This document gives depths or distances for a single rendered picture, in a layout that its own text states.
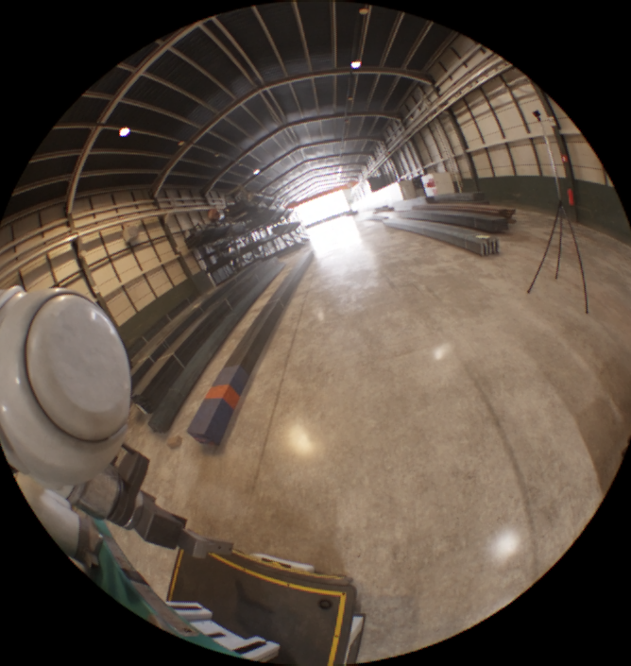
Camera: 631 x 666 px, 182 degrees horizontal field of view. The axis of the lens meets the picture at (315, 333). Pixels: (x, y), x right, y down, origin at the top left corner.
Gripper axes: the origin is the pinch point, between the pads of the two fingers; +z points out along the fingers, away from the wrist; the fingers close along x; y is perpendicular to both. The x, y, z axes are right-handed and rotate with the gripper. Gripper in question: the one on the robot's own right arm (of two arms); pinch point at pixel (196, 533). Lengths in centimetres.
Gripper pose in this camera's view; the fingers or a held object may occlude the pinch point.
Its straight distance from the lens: 43.9
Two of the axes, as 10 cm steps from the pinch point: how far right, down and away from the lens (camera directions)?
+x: 9.2, -2.5, -2.9
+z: 3.7, 7.9, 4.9
